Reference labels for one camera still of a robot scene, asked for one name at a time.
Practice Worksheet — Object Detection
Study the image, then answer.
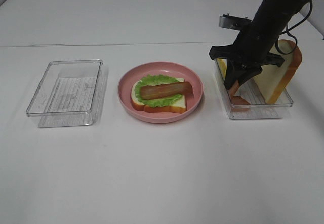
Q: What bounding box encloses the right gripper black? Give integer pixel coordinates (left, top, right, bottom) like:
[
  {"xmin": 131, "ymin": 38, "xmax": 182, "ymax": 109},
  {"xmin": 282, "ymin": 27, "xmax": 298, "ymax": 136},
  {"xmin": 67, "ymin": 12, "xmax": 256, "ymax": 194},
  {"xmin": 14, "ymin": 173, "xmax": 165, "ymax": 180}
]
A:
[{"xmin": 209, "ymin": 25, "xmax": 285, "ymax": 89}]

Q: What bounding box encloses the yellow cheese slice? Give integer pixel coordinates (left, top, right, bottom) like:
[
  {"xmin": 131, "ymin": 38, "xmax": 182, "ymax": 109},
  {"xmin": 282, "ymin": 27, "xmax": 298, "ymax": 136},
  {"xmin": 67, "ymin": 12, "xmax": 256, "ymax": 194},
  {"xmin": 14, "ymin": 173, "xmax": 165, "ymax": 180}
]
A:
[{"xmin": 216, "ymin": 58, "xmax": 227, "ymax": 79}]

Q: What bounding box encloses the bacon strip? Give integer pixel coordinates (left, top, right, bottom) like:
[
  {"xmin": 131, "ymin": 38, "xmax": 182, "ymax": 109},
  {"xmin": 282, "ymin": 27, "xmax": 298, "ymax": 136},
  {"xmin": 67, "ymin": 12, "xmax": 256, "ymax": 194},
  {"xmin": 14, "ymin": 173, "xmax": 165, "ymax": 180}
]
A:
[
  {"xmin": 139, "ymin": 82, "xmax": 193, "ymax": 100},
  {"xmin": 227, "ymin": 81, "xmax": 250, "ymax": 112}
]

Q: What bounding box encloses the bread slice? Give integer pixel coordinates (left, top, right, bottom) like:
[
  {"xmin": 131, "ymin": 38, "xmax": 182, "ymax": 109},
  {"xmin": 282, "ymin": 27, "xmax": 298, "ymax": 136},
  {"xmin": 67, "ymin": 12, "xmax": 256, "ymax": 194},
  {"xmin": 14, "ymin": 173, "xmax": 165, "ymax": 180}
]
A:
[
  {"xmin": 253, "ymin": 39, "xmax": 302, "ymax": 104},
  {"xmin": 131, "ymin": 81, "xmax": 187, "ymax": 113}
]

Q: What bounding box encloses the green lettuce leaf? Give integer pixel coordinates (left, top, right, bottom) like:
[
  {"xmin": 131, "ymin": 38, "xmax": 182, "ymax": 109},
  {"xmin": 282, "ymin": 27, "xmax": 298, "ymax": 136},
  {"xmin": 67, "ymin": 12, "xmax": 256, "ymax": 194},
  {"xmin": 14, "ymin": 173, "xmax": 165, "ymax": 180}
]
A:
[{"xmin": 135, "ymin": 75, "xmax": 184, "ymax": 107}]

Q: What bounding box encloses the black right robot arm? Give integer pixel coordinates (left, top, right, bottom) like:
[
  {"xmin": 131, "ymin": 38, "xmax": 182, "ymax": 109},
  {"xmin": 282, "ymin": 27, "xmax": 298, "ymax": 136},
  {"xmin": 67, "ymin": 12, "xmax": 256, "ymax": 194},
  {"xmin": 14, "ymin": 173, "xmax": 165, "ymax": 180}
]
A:
[{"xmin": 209, "ymin": 0, "xmax": 311, "ymax": 90}]

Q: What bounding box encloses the right clear plastic tray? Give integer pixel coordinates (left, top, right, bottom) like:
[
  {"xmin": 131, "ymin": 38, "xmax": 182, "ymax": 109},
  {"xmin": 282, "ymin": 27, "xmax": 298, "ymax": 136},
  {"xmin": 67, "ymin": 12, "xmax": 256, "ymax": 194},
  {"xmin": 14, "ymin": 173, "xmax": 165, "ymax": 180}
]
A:
[{"xmin": 214, "ymin": 59, "xmax": 293, "ymax": 120}]

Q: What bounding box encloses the clear plastic tray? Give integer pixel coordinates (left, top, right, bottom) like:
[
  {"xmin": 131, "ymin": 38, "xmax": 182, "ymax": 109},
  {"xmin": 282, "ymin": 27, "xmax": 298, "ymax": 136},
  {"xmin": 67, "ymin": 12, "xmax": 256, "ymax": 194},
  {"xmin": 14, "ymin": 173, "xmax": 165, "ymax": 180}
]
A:
[
  {"xmin": 26, "ymin": 60, "xmax": 103, "ymax": 128},
  {"xmin": 214, "ymin": 59, "xmax": 293, "ymax": 120}
]

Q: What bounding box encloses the pink round plate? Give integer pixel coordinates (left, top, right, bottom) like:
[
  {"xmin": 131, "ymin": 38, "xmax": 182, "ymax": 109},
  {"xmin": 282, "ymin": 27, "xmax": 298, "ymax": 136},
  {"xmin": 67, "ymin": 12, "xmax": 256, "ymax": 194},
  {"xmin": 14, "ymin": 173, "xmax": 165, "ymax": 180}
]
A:
[{"xmin": 118, "ymin": 62, "xmax": 203, "ymax": 124}]

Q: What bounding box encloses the left clear plastic tray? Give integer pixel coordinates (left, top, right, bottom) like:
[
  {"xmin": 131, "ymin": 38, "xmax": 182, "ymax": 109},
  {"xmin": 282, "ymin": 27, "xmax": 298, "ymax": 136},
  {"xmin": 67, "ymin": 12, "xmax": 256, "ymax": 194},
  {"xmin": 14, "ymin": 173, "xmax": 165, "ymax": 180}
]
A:
[{"xmin": 26, "ymin": 60, "xmax": 103, "ymax": 128}]

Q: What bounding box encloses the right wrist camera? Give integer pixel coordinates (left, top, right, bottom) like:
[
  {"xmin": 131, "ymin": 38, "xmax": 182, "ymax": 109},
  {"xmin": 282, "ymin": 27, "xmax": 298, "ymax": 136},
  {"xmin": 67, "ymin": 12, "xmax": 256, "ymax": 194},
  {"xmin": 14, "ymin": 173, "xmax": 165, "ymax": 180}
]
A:
[{"xmin": 219, "ymin": 13, "xmax": 252, "ymax": 31}]

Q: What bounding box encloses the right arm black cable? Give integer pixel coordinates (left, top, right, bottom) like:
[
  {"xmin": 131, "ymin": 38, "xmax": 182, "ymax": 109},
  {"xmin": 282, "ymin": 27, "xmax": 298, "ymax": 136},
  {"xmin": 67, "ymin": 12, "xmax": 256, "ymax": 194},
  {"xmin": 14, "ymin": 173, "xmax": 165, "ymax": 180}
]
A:
[{"xmin": 275, "ymin": 0, "xmax": 313, "ymax": 55}]

